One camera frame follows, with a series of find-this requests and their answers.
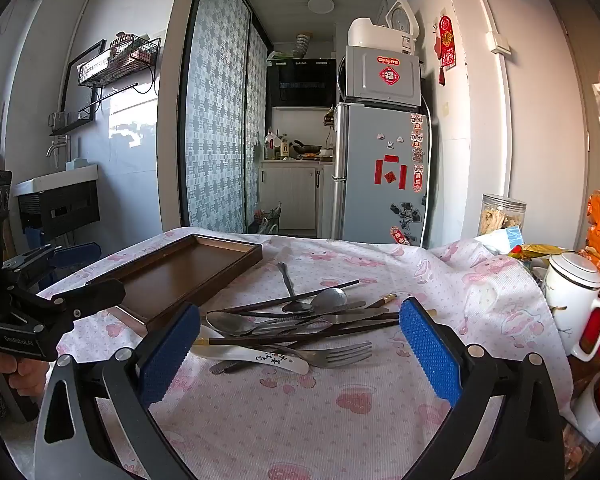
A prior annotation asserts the grey microwave oven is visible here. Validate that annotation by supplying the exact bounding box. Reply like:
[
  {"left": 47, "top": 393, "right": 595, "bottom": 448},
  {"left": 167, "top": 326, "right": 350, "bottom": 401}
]
[{"left": 343, "top": 45, "right": 424, "bottom": 112}]

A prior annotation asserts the clear plastic jar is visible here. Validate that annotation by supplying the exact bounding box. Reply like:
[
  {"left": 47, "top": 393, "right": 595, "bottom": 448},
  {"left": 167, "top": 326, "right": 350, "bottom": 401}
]
[{"left": 478, "top": 193, "right": 528, "bottom": 242}]

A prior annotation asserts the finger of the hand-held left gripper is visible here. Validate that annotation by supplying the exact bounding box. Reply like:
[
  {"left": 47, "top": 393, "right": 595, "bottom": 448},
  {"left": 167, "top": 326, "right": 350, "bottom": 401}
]
[
  {"left": 10, "top": 278, "right": 127, "bottom": 322},
  {"left": 2, "top": 241, "right": 102, "bottom": 281}
]

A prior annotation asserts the pink printed tablecloth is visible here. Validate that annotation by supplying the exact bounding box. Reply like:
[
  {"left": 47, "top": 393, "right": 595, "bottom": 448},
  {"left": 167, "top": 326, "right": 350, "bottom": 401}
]
[{"left": 35, "top": 226, "right": 577, "bottom": 480}]

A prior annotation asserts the round steel spoon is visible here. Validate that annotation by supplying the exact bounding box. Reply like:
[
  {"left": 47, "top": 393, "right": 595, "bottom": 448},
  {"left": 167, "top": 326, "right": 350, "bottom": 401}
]
[{"left": 310, "top": 287, "right": 349, "bottom": 312}]

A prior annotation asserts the white wall cable duct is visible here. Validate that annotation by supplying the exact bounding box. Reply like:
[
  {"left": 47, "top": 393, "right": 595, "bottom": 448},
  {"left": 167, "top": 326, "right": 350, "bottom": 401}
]
[{"left": 467, "top": 0, "right": 512, "bottom": 199}]

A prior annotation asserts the steel fork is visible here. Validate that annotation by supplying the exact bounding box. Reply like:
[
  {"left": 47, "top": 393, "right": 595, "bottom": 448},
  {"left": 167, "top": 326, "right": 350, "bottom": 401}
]
[{"left": 209, "top": 341, "right": 374, "bottom": 375}]

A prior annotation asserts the brown wooden tray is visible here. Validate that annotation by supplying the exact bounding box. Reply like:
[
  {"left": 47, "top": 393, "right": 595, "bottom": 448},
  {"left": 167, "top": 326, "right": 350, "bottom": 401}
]
[{"left": 84, "top": 232, "right": 264, "bottom": 334}]

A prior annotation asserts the steel table knife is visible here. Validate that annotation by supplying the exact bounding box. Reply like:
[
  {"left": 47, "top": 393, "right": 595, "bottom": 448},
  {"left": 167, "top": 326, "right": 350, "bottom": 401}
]
[{"left": 252, "top": 310, "right": 401, "bottom": 336}]

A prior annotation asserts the black wire wall shelf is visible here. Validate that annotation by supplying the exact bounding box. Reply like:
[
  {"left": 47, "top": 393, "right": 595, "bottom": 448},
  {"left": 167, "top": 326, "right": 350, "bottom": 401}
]
[{"left": 76, "top": 34, "right": 161, "bottom": 89}]

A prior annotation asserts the black framed mirror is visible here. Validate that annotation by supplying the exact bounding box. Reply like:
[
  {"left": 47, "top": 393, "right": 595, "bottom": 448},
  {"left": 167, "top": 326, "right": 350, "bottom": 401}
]
[{"left": 60, "top": 39, "right": 107, "bottom": 127}]

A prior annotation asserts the white lidded mug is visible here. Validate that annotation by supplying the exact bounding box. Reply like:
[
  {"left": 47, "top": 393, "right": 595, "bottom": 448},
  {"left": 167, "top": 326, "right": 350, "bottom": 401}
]
[{"left": 542, "top": 251, "right": 600, "bottom": 362}]

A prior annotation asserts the person's left hand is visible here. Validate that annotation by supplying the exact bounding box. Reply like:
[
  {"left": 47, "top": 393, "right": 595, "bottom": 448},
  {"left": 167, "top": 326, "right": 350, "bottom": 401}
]
[{"left": 0, "top": 352, "right": 49, "bottom": 397}]

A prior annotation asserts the dark wooden chopstick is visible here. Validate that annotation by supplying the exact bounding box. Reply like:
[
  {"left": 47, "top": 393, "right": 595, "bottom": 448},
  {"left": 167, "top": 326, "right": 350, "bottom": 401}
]
[
  {"left": 219, "top": 280, "right": 362, "bottom": 315},
  {"left": 194, "top": 319, "right": 402, "bottom": 347}
]

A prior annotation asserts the brown wooden door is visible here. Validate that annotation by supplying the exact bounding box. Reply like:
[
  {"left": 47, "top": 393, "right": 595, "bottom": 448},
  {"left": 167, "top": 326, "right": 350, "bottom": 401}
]
[{"left": 546, "top": 0, "right": 600, "bottom": 261}]

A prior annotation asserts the patterned glass sliding door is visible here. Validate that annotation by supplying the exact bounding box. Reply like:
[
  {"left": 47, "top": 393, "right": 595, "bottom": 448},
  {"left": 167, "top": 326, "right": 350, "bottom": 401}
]
[
  {"left": 179, "top": 0, "right": 254, "bottom": 234},
  {"left": 244, "top": 19, "right": 275, "bottom": 222}
]

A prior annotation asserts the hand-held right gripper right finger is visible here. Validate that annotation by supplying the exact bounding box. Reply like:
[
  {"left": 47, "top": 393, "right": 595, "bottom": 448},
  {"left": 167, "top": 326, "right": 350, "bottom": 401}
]
[{"left": 399, "top": 296, "right": 567, "bottom": 480}]

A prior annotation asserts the red hanging wall ornament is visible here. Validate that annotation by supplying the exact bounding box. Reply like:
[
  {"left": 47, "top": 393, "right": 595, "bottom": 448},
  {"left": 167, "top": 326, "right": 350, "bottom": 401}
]
[{"left": 432, "top": 7, "right": 457, "bottom": 86}]

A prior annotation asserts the large steel spoon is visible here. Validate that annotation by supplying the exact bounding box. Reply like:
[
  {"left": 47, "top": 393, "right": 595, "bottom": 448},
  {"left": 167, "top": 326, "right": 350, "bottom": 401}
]
[{"left": 206, "top": 302, "right": 368, "bottom": 338}]

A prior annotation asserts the blue and white packet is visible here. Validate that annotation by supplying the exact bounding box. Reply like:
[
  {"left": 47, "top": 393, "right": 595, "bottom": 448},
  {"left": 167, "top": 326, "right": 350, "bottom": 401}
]
[{"left": 479, "top": 225, "right": 526, "bottom": 257}]

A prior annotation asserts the small steel teaspoon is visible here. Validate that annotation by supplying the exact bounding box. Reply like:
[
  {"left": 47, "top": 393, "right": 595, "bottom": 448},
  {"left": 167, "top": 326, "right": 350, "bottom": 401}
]
[{"left": 277, "top": 261, "right": 315, "bottom": 315}]

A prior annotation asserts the steel faucet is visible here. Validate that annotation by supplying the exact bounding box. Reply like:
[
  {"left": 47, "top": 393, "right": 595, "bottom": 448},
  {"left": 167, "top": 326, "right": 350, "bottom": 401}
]
[{"left": 47, "top": 134, "right": 72, "bottom": 167}]

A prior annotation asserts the silver fridge with stickers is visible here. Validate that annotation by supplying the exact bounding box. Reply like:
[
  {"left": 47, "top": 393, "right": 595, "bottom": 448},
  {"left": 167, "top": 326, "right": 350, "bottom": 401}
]
[{"left": 330, "top": 101, "right": 434, "bottom": 249}]

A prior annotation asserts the white sink basin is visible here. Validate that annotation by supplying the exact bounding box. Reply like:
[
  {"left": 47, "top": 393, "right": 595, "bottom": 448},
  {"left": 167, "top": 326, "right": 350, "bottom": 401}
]
[{"left": 12, "top": 162, "right": 100, "bottom": 197}]

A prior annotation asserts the yellow snack packet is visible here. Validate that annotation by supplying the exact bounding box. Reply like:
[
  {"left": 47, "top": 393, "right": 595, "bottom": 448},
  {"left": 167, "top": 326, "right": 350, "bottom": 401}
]
[{"left": 509, "top": 242, "right": 562, "bottom": 262}]

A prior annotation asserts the white kitchen counter cabinet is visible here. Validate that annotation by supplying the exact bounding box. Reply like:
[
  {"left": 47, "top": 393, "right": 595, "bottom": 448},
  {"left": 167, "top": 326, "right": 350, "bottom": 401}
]
[{"left": 258, "top": 159, "right": 335, "bottom": 234}]

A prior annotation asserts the basket of household items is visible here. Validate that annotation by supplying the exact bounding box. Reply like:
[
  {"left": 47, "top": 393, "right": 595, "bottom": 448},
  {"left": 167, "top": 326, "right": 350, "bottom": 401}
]
[{"left": 251, "top": 202, "right": 284, "bottom": 235}]

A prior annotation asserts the white ceramic spoon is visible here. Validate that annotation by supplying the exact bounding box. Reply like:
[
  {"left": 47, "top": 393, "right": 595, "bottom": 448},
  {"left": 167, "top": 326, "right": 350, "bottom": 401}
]
[{"left": 190, "top": 324, "right": 312, "bottom": 376}]

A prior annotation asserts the dark chopstick with gold band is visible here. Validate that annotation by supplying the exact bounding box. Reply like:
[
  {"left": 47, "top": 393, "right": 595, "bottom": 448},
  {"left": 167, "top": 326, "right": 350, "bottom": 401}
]
[{"left": 362, "top": 293, "right": 400, "bottom": 310}]

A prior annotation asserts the white rice cooker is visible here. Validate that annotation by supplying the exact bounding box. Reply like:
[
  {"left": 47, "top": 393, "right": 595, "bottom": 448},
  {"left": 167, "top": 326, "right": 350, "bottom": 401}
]
[{"left": 347, "top": 0, "right": 421, "bottom": 56}]

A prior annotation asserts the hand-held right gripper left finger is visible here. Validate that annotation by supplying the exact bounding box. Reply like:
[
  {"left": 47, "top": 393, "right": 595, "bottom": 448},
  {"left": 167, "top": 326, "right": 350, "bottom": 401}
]
[{"left": 32, "top": 302, "right": 202, "bottom": 480}]

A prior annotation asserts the black sink cabinet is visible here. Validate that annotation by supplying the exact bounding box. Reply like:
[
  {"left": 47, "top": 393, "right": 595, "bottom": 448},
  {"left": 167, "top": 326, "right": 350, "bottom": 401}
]
[{"left": 17, "top": 181, "right": 102, "bottom": 242}]

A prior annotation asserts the black range hood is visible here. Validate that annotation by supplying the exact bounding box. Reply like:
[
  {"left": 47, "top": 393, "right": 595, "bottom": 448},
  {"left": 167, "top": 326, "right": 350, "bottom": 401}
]
[{"left": 266, "top": 57, "right": 337, "bottom": 109}]

